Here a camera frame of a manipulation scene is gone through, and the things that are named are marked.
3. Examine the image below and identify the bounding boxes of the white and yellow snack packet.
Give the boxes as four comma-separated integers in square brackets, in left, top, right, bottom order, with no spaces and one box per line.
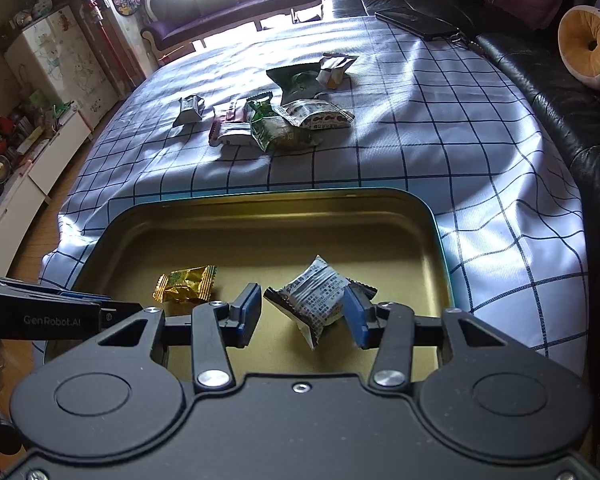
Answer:
[316,52,360,91]

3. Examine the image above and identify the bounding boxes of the black leather sofa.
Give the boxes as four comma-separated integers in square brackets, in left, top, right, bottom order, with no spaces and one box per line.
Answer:
[322,0,600,281]

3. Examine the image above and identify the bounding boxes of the maroon and white snack packet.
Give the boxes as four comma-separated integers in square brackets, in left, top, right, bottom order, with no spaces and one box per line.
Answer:
[209,101,253,148]

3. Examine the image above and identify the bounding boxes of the bear-print white cabinet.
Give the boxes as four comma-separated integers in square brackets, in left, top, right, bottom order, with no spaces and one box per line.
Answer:
[5,4,121,128]

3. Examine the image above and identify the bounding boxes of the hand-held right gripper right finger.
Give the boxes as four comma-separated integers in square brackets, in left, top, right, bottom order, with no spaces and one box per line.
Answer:
[341,285,531,392]

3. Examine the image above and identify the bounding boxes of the purple chaise longue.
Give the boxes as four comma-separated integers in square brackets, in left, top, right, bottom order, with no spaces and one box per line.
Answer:
[140,0,323,53]

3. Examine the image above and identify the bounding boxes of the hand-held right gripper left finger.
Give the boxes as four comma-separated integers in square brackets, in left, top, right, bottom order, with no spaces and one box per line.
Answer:
[87,283,262,395]

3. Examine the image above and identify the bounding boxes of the white red-print snack packet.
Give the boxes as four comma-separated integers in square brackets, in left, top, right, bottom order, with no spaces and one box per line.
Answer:
[275,100,356,132]

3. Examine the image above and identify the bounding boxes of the light green snack packet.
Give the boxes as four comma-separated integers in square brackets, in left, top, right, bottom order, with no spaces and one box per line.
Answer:
[275,122,321,150]

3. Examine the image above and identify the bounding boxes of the white low sideboard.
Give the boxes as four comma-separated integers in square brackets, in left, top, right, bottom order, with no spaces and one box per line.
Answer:
[0,107,93,276]

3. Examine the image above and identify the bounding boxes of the grey snack bar packet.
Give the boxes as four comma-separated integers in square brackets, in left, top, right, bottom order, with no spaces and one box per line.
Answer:
[172,95,206,128]

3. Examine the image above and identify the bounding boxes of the round orange and white cushion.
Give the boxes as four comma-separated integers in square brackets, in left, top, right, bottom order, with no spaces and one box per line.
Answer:
[557,5,600,92]

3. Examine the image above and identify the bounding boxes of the gold-lined teal tin box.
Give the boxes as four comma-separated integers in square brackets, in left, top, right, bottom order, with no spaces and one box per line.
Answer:
[42,187,456,376]

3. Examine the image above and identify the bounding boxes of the dark green snack packet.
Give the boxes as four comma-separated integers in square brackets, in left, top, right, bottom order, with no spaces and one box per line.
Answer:
[266,62,331,106]

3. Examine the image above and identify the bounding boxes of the red stick vacuum cleaner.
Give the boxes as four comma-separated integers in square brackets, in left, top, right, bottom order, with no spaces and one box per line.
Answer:
[85,0,131,93]

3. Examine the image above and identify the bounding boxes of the gold candy packet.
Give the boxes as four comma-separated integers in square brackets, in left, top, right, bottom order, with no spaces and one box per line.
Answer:
[152,265,218,305]

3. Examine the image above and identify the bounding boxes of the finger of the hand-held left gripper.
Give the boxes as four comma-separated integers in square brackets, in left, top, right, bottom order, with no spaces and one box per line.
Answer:
[0,274,115,306]
[99,301,145,333]

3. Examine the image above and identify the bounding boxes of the bunch of keys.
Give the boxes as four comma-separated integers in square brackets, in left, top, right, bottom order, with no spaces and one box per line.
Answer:
[450,32,486,53]

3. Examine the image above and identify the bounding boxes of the white black-text snack packet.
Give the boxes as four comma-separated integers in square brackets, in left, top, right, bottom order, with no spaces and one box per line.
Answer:
[263,255,378,350]

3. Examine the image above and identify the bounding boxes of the blue checked white tablecloth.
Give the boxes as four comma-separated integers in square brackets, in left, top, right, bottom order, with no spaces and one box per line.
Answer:
[40,12,591,376]

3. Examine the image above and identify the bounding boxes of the black tablet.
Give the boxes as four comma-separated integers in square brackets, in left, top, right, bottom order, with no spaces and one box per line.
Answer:
[375,8,463,42]

